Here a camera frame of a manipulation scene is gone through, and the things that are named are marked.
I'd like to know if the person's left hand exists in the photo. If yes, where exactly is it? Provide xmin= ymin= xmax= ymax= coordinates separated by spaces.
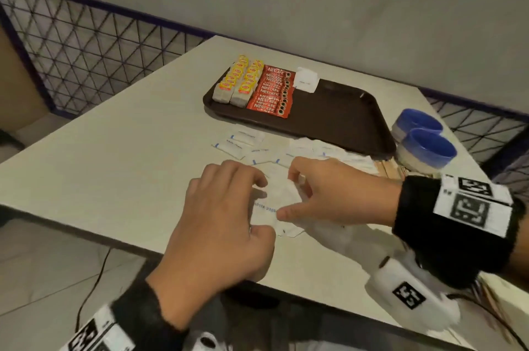
xmin=147 ymin=160 xmax=277 ymax=330

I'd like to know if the person's right hand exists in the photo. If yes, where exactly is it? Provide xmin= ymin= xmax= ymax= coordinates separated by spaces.
xmin=275 ymin=156 xmax=404 ymax=227

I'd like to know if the white sugar sachet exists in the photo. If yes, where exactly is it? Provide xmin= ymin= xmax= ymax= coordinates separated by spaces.
xmin=249 ymin=165 xmax=307 ymax=238

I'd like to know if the person's right forearm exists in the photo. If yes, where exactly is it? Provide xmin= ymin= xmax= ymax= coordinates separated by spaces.
xmin=502 ymin=208 xmax=529 ymax=278

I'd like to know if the pile of white sugar packets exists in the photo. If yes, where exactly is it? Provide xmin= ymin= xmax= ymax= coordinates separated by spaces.
xmin=211 ymin=128 xmax=386 ymax=182

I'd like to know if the dark brown plastic tray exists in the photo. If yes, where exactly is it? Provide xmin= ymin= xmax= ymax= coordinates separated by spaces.
xmin=203 ymin=70 xmax=397 ymax=160

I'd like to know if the bundle of wooden stirrers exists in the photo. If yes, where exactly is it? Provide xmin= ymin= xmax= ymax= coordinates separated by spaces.
xmin=373 ymin=160 xmax=410 ymax=181

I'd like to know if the row of red coffee sticks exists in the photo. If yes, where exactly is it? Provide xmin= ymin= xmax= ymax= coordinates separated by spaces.
xmin=246 ymin=64 xmax=296 ymax=119

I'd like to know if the stack of white square packets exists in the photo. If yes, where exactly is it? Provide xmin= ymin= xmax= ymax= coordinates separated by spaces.
xmin=294 ymin=67 xmax=320 ymax=94

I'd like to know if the row of yellow tea packets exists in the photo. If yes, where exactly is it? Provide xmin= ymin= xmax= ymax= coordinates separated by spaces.
xmin=230 ymin=59 xmax=265 ymax=108
xmin=212 ymin=55 xmax=249 ymax=104

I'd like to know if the black right wristband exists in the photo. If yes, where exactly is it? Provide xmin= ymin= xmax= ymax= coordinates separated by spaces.
xmin=392 ymin=175 xmax=526 ymax=290

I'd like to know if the black wristband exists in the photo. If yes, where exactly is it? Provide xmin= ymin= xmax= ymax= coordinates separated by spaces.
xmin=392 ymin=175 xmax=526 ymax=290
xmin=110 ymin=271 xmax=188 ymax=351

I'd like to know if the black left wristband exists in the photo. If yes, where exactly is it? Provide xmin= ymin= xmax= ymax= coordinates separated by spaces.
xmin=110 ymin=271 xmax=188 ymax=351

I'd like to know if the stack of blue paper cups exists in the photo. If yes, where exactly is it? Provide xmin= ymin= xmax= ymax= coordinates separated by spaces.
xmin=396 ymin=128 xmax=458 ymax=174
xmin=391 ymin=108 xmax=444 ymax=145

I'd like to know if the white marker tag on wristband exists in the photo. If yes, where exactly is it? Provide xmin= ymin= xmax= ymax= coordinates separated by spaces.
xmin=433 ymin=174 xmax=514 ymax=239

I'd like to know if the white left marker tag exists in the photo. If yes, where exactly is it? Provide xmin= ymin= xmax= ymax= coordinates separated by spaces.
xmin=59 ymin=304 xmax=137 ymax=351

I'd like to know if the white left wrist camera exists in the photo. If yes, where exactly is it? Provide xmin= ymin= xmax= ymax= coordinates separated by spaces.
xmin=185 ymin=331 xmax=226 ymax=351

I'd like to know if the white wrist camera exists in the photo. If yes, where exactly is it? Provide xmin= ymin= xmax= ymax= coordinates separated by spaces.
xmin=304 ymin=219 xmax=462 ymax=333
xmin=185 ymin=331 xmax=226 ymax=351

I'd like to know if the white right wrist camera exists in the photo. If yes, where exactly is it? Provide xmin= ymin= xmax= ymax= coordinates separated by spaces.
xmin=304 ymin=219 xmax=462 ymax=333

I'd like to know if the black cable on floor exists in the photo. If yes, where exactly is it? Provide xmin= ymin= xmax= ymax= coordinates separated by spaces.
xmin=74 ymin=247 xmax=113 ymax=333

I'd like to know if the wire mesh fence panel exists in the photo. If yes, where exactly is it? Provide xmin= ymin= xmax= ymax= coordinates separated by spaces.
xmin=0 ymin=0 xmax=216 ymax=119
xmin=419 ymin=87 xmax=529 ymax=165

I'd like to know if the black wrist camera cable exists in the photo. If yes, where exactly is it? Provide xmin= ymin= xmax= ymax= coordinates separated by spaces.
xmin=448 ymin=291 xmax=529 ymax=351

